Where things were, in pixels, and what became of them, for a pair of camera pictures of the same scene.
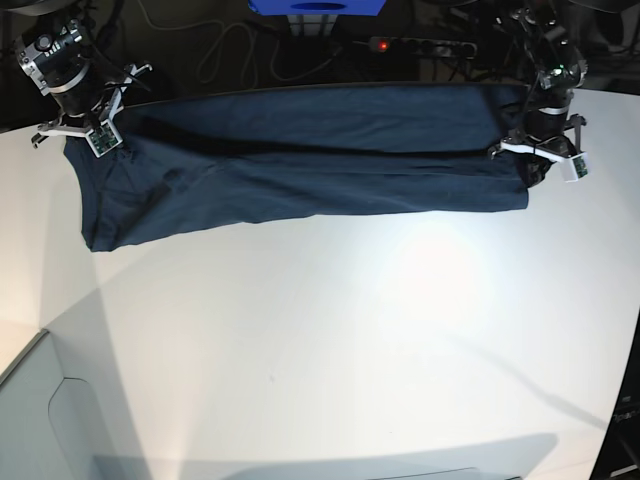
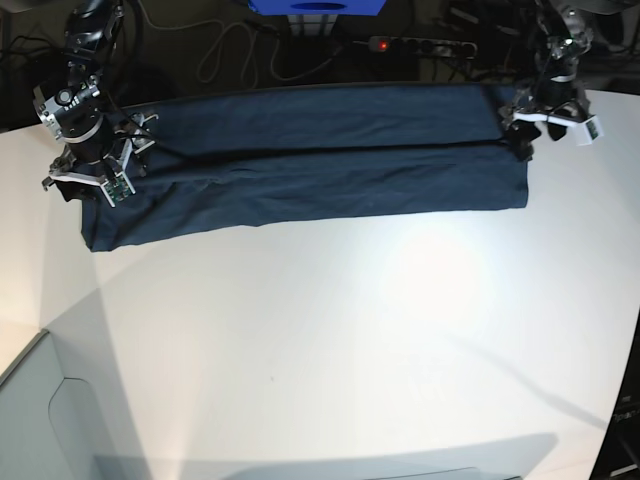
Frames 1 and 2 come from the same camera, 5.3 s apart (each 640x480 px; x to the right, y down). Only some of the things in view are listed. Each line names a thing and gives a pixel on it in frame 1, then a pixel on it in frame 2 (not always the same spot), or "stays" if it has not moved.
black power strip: x=435 y=48 stays
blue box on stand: x=318 y=7 stays
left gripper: x=57 y=60 -> x=91 y=154
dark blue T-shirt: x=196 y=163 stays
